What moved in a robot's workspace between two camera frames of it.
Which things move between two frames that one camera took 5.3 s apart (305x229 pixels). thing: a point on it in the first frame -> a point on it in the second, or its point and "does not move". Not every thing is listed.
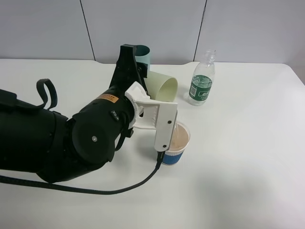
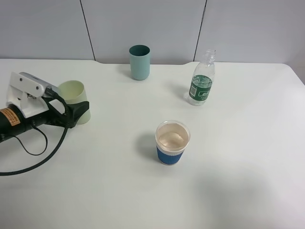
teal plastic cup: x=143 y=55 does not move
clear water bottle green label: x=202 y=80 does not move
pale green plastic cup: x=161 y=87 -> x=73 y=92
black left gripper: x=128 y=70 -> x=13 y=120
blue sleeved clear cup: x=179 y=141 does not move
